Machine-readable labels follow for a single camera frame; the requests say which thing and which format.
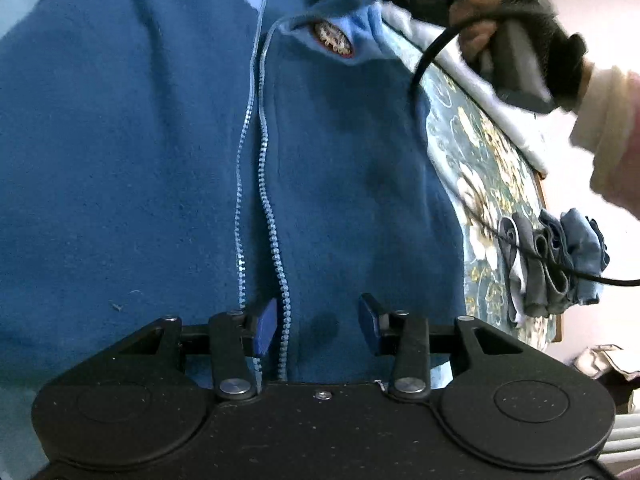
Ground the black cable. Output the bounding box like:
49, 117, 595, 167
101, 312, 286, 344
409, 12, 640, 289

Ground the blue fleece zip jacket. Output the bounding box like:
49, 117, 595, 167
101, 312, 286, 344
0, 0, 469, 463

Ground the person's right hand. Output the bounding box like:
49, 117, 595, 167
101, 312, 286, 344
447, 0, 590, 112

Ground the pile of blue-grey clothes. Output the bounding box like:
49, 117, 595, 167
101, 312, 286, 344
497, 208, 612, 331

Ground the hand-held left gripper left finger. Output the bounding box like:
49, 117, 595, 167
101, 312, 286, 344
114, 298, 279, 402

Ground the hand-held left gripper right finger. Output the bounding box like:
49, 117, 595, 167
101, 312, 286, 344
359, 293, 522, 403

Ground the floral bedspread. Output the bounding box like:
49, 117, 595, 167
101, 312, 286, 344
382, 22, 565, 347

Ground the white crumpled bag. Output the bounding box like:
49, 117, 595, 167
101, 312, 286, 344
571, 344, 640, 382

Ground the person's right forearm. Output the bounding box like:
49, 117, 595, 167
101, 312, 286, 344
569, 62, 640, 212

